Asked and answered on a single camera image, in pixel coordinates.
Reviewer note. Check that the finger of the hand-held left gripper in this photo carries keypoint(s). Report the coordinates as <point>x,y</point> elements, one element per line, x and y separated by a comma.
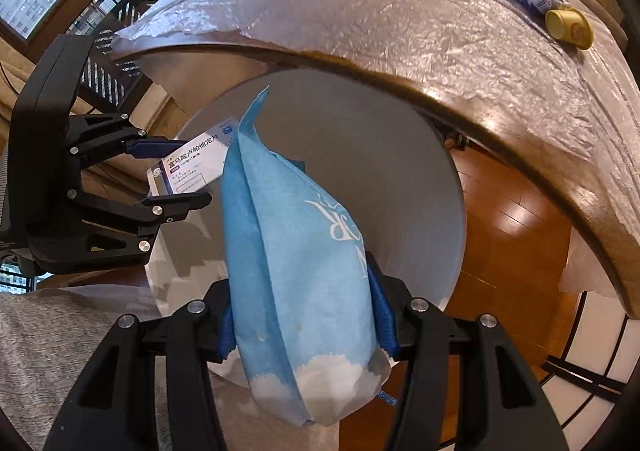
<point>175,203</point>
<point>150,147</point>

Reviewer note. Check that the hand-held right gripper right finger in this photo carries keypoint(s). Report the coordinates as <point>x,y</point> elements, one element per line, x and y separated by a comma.
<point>384,316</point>

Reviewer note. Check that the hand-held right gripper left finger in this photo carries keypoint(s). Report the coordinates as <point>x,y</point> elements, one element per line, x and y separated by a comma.
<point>226,336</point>

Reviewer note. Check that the white medicine box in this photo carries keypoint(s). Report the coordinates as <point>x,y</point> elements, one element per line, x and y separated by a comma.
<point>192,166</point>

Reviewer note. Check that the blue tissue packet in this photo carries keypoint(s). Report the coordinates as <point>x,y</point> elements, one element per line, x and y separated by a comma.
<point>300,256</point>

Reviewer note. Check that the white round trash bin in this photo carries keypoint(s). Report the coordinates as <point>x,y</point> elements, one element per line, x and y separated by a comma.
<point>375,156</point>

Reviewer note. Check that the grey fuzzy cloth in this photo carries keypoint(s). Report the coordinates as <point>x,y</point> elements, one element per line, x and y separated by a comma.
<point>40,346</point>

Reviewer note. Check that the white panelled sliding screen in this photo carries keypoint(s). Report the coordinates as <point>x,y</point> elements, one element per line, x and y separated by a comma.
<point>595,331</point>

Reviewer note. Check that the yellow cup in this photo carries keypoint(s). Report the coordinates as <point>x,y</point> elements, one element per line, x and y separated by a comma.
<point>570,27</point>

